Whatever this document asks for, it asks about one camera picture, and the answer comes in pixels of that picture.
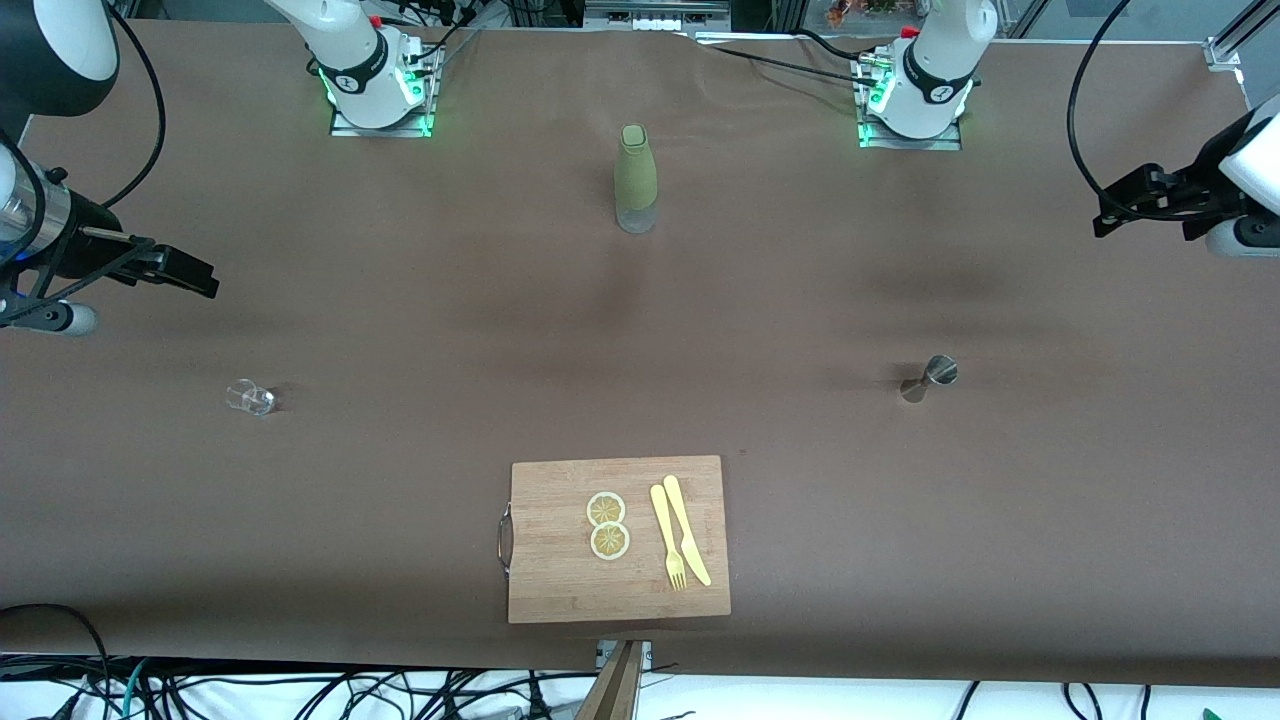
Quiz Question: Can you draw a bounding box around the small metal bracket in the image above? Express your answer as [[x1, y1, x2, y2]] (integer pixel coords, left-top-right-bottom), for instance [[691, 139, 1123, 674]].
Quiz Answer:
[[597, 640, 654, 673]]

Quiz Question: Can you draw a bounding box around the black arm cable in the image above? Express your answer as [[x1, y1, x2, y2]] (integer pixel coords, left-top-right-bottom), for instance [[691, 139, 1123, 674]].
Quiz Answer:
[[100, 0, 167, 211], [1066, 0, 1201, 223]]

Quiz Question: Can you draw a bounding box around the wooden cutting board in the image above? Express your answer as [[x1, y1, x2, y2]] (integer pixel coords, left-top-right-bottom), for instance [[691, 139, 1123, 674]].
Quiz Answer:
[[498, 455, 732, 625]]

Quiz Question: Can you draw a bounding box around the grey power strip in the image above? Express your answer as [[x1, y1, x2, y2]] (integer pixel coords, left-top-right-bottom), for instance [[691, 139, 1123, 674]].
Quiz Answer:
[[585, 0, 731, 31]]

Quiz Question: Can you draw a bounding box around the aluminium frame profile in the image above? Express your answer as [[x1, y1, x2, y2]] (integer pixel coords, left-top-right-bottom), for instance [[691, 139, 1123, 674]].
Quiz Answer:
[[1205, 0, 1280, 71]]

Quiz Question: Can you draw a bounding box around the wooden post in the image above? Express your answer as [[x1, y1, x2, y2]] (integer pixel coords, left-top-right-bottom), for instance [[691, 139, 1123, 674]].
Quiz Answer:
[[575, 642, 646, 720]]

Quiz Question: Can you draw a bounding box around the teal cable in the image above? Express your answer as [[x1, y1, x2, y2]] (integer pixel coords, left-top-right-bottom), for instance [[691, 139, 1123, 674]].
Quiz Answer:
[[118, 658, 151, 720]]

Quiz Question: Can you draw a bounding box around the yellow plastic fork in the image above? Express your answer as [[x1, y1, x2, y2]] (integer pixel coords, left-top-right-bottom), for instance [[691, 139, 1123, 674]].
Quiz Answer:
[[650, 484, 688, 592]]

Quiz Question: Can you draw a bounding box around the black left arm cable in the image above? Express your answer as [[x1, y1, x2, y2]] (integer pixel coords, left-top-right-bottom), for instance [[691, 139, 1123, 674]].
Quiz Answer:
[[1066, 0, 1201, 223]]

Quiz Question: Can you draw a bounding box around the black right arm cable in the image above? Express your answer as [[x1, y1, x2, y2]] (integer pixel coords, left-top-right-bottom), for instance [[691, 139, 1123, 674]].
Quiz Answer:
[[100, 0, 167, 211]]

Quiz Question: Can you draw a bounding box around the black table cable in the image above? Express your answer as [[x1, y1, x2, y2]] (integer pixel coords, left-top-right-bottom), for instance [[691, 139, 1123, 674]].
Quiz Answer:
[[793, 28, 886, 63], [695, 40, 881, 89]]

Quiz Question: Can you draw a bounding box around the clear glass measuring beaker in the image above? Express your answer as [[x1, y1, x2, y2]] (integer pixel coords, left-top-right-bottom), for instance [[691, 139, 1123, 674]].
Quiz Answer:
[[226, 378, 277, 418]]

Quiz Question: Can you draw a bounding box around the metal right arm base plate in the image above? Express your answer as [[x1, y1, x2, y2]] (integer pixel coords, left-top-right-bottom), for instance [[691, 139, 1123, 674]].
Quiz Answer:
[[328, 40, 438, 139]]

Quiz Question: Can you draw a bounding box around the brown table cover mat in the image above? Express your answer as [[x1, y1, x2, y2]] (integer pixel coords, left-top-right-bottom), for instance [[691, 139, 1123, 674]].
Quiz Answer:
[[0, 18, 1280, 691]]

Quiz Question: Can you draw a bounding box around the steel double jigger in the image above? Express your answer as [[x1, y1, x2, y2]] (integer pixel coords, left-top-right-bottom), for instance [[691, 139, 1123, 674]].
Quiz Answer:
[[900, 355, 959, 404]]

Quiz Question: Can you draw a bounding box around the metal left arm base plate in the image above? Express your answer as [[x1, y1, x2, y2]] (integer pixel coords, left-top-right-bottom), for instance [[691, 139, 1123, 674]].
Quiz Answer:
[[857, 55, 963, 152]]

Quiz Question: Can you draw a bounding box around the yellow plastic knife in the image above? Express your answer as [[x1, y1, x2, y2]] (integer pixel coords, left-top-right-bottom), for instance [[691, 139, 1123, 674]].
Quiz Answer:
[[663, 474, 713, 587]]

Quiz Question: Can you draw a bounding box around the green bottle with clear base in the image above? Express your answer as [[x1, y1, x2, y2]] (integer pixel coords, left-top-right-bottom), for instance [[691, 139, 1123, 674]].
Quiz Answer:
[[613, 123, 658, 235]]

